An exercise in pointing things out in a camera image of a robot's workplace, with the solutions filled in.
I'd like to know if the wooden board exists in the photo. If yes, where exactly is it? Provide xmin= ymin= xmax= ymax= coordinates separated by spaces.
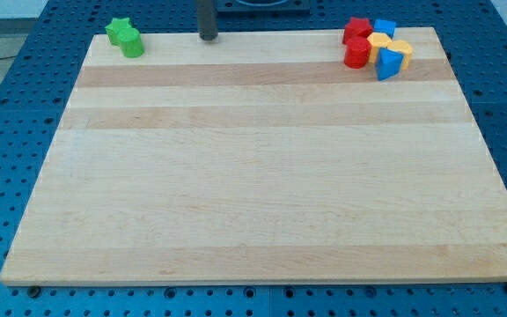
xmin=0 ymin=27 xmax=507 ymax=287

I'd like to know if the red cylinder block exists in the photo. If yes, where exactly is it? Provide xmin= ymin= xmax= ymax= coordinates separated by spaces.
xmin=343 ymin=36 xmax=371 ymax=69

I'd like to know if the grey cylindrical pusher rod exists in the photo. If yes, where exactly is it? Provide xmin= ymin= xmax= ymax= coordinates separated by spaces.
xmin=195 ymin=0 xmax=218 ymax=41

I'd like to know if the blue triangle block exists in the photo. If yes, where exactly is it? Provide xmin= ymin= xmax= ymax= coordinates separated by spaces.
xmin=375 ymin=48 xmax=404 ymax=81

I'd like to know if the green cylinder block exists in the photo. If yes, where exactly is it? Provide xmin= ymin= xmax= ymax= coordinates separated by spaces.
xmin=117 ymin=27 xmax=144 ymax=58

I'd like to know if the red star block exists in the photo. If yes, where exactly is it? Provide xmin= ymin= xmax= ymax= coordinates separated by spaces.
xmin=342 ymin=17 xmax=373 ymax=45

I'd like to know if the yellow hexagon block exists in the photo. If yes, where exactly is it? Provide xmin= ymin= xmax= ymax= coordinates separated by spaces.
xmin=367 ymin=32 xmax=392 ymax=63

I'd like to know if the blue cube block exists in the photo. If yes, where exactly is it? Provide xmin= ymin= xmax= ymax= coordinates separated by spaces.
xmin=373 ymin=19 xmax=397 ymax=38

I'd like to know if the yellow cylinder block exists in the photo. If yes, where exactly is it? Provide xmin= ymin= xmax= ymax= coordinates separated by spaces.
xmin=386 ymin=40 xmax=414 ymax=70

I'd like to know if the green star block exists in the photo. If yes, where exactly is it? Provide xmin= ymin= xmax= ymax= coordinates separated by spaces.
xmin=105 ymin=18 xmax=132 ymax=46

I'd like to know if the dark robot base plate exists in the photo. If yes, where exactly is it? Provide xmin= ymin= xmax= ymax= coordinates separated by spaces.
xmin=215 ymin=0 xmax=312 ymax=13

